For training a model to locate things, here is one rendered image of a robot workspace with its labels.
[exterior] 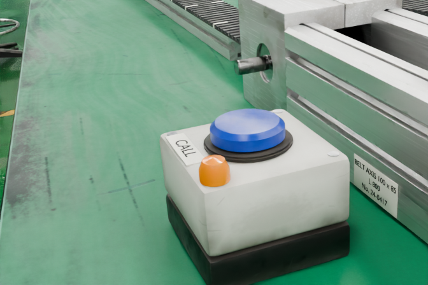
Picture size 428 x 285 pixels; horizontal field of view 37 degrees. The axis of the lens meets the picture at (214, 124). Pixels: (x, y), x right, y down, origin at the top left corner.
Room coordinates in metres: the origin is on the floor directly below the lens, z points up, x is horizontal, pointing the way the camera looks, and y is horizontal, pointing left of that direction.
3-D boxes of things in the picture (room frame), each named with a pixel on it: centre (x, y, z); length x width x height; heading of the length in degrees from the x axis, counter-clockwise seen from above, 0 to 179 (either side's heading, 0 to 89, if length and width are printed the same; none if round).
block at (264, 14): (0.51, -0.08, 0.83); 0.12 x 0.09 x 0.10; 108
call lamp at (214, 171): (0.28, 0.00, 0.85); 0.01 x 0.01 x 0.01
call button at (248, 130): (0.31, -0.02, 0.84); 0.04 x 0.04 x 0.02
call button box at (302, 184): (0.32, -0.03, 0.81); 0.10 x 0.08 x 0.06; 108
